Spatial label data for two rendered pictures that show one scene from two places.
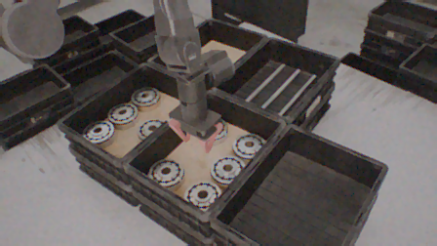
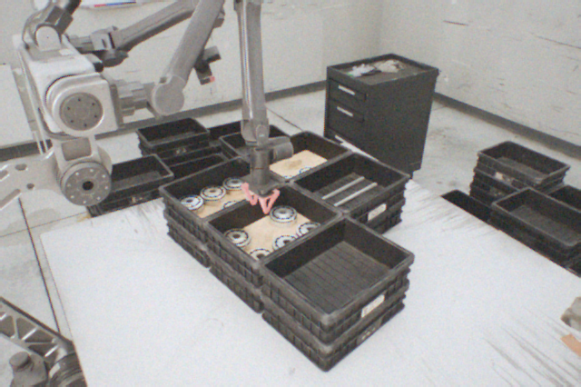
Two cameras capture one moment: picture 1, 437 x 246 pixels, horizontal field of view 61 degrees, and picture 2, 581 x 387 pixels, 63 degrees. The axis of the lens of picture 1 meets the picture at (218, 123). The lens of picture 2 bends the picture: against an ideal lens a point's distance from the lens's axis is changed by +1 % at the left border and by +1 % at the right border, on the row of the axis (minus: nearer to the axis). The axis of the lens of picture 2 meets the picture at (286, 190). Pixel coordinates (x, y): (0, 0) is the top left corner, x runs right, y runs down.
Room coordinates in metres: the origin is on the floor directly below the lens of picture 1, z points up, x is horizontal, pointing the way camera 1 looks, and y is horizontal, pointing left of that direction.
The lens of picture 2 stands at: (-0.57, -0.21, 1.87)
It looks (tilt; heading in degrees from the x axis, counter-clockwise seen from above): 32 degrees down; 9
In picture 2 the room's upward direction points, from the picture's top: straight up
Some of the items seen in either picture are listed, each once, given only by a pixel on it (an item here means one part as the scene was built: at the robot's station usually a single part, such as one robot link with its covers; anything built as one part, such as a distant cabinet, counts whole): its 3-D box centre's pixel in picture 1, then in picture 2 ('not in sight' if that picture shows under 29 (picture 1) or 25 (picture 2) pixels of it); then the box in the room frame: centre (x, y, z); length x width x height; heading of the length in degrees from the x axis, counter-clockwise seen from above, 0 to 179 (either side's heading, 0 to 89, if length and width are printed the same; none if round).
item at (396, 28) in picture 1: (399, 46); (512, 192); (2.01, -1.19, 0.37); 0.40 x 0.30 x 0.45; 41
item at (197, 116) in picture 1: (193, 107); (260, 174); (0.61, 0.05, 1.17); 0.10 x 0.07 x 0.07; 50
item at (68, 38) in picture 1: (70, 63); (176, 161); (2.07, 0.94, 0.37); 0.40 x 0.30 x 0.45; 131
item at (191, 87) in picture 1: (193, 84); (261, 156); (0.61, 0.05, 1.23); 0.07 x 0.06 x 0.07; 131
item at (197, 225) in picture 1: (209, 157); (273, 232); (0.74, 0.04, 0.87); 0.40 x 0.30 x 0.11; 141
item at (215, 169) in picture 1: (227, 169); (287, 243); (0.69, -0.02, 0.86); 0.10 x 0.10 x 0.01
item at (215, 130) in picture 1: (202, 135); (263, 198); (0.59, 0.04, 1.10); 0.07 x 0.07 x 0.09; 50
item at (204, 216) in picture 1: (208, 144); (273, 220); (0.74, 0.04, 0.92); 0.40 x 0.30 x 0.02; 141
